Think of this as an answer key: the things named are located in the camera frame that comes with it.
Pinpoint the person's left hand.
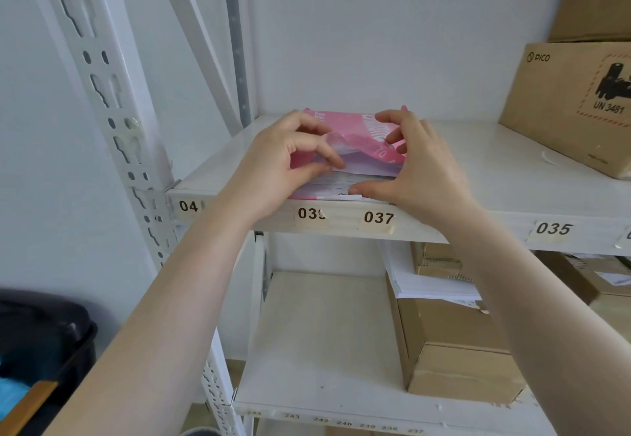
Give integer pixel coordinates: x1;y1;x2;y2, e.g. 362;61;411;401
219;109;347;223

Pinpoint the person's right hand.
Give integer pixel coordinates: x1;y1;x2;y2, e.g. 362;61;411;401
347;108;487;227

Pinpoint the pink mailer package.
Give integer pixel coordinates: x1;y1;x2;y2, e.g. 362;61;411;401
288;107;410;202

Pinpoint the person's right forearm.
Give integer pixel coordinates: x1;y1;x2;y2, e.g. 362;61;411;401
419;201;631;436

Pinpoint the person's left forearm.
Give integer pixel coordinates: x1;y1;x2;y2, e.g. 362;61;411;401
43;201;277;436

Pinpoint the small cardboard box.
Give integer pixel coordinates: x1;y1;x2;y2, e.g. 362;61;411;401
411;242;474;284

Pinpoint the stack of white papers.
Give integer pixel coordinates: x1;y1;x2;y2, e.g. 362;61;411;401
380;241;483;309

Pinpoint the white metal shelving rack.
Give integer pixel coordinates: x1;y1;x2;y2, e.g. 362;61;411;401
30;0;631;436

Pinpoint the large taped cardboard box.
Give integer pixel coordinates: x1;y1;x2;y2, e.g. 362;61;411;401
386;273;528;406

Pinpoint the printed cardboard box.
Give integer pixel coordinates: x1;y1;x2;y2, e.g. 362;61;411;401
499;41;631;179

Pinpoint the open cardboard box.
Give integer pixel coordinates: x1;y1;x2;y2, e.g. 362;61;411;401
535;251;631;345

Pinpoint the plain brown cardboard box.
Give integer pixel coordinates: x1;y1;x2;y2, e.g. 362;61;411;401
548;0;631;43

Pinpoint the black plastic bin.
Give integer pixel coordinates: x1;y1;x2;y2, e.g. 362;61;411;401
0;288;98;436

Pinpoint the orange wooden strip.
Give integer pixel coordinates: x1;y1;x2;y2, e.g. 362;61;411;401
0;380;59;436

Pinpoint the blue plastic bag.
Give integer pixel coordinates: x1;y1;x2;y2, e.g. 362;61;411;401
0;377;31;419

